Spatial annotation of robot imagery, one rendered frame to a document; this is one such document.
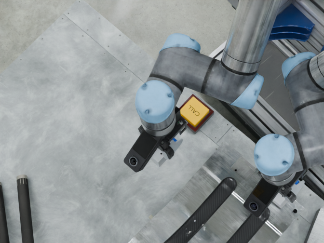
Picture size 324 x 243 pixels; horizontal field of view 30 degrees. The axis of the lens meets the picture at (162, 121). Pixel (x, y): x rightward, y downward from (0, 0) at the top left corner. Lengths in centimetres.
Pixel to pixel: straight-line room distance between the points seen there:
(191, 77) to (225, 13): 151
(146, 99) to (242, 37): 22
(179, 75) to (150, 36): 146
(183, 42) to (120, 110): 52
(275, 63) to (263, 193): 111
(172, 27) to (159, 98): 152
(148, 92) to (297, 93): 29
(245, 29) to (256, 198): 40
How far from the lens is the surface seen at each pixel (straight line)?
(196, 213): 154
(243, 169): 158
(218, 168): 155
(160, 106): 116
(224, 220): 153
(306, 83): 119
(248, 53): 116
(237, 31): 115
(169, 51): 122
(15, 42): 276
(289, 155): 115
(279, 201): 148
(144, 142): 134
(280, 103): 233
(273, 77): 237
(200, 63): 121
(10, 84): 179
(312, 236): 158
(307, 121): 119
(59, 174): 168
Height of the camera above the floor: 240
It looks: 73 degrees down
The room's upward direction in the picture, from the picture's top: 10 degrees counter-clockwise
